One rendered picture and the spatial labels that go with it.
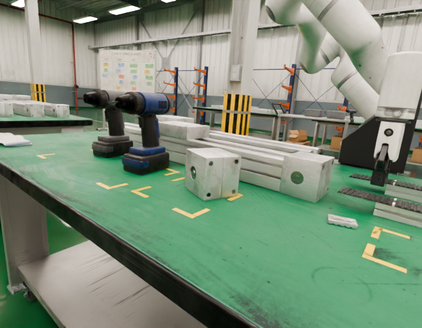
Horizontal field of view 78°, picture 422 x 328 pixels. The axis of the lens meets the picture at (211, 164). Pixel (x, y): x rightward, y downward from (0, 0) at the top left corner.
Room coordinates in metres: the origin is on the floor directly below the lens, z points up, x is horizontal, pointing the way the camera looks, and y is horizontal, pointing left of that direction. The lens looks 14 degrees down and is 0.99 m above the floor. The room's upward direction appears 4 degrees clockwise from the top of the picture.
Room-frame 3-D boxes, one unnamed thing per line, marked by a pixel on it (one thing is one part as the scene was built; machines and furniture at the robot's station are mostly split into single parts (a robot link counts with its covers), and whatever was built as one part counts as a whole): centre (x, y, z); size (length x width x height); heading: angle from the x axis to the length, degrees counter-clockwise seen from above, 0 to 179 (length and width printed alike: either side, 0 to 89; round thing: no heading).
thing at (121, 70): (6.32, 2.06, 0.97); 1.51 x 0.50 x 1.95; 72
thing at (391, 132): (0.69, -0.46, 0.93); 0.10 x 0.07 x 0.11; 142
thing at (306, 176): (0.64, -0.25, 0.83); 0.12 x 0.09 x 0.10; 142
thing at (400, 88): (0.70, -0.46, 1.07); 0.09 x 0.08 x 0.13; 159
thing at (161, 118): (1.21, 0.19, 0.87); 0.16 x 0.11 x 0.07; 52
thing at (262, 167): (0.90, 0.11, 0.82); 0.80 x 0.10 x 0.09; 52
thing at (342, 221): (0.46, -0.26, 0.78); 0.05 x 0.03 x 0.01; 69
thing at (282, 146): (1.05, -0.01, 0.82); 0.80 x 0.10 x 0.09; 52
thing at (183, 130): (0.90, 0.11, 0.87); 0.16 x 0.11 x 0.07; 52
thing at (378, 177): (0.66, -0.44, 0.83); 0.03 x 0.03 x 0.07; 52
